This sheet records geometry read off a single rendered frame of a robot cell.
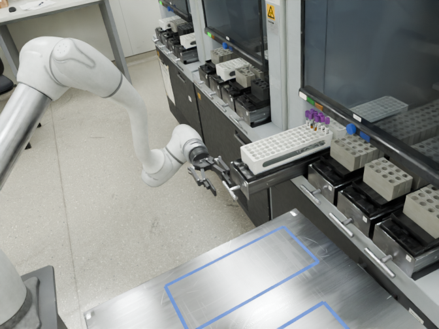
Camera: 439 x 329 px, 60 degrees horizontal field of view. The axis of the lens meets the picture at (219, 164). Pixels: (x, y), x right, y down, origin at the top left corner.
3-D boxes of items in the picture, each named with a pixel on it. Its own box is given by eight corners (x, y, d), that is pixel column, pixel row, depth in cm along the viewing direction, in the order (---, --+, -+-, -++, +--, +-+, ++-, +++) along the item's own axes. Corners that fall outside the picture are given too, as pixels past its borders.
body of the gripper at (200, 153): (186, 151, 142) (195, 163, 135) (207, 143, 144) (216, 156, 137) (189, 167, 147) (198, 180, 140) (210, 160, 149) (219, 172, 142)
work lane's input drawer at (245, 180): (387, 120, 151) (390, 100, 146) (415, 136, 140) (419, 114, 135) (219, 182, 133) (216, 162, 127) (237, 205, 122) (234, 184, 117)
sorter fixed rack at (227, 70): (269, 61, 196) (268, 49, 193) (279, 67, 189) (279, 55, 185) (216, 76, 189) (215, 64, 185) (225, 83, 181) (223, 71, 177)
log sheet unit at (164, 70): (166, 95, 307) (157, 52, 286) (177, 109, 286) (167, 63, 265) (163, 96, 306) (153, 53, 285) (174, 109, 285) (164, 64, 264)
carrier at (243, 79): (251, 88, 169) (250, 76, 166) (247, 89, 169) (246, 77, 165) (240, 79, 178) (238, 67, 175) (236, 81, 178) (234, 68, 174)
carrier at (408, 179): (409, 195, 104) (413, 178, 101) (404, 198, 104) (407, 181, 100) (379, 173, 113) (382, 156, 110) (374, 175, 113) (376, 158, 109)
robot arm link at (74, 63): (129, 65, 113) (100, 60, 120) (84, 27, 98) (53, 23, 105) (110, 104, 111) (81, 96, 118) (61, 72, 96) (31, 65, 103)
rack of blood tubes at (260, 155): (315, 135, 137) (315, 120, 133) (332, 148, 129) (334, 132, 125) (241, 162, 129) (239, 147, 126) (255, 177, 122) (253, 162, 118)
